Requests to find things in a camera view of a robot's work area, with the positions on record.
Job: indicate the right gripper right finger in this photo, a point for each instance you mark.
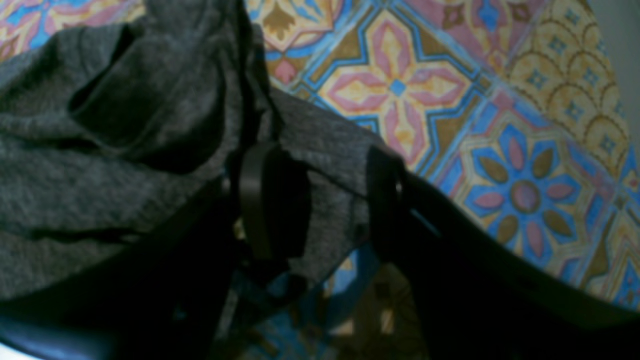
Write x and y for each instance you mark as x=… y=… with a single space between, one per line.
x=474 y=298

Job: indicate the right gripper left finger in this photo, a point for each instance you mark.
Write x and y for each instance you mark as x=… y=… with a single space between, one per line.
x=164 y=296

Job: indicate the grey t-shirt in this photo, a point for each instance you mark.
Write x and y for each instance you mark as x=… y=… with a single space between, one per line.
x=106 y=132

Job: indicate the patterned tablecloth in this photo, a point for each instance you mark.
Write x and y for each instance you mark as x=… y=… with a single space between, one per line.
x=510 y=108

